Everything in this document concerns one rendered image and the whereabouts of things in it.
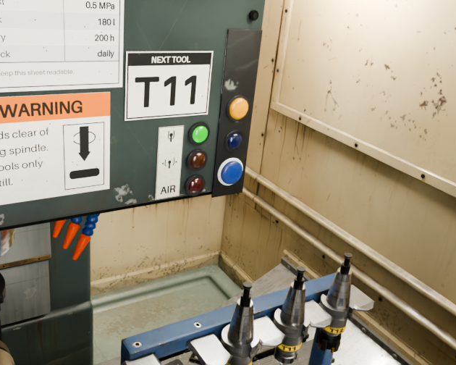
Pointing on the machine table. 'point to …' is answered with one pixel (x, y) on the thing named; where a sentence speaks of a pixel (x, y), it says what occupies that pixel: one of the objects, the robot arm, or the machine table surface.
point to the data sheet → (53, 45)
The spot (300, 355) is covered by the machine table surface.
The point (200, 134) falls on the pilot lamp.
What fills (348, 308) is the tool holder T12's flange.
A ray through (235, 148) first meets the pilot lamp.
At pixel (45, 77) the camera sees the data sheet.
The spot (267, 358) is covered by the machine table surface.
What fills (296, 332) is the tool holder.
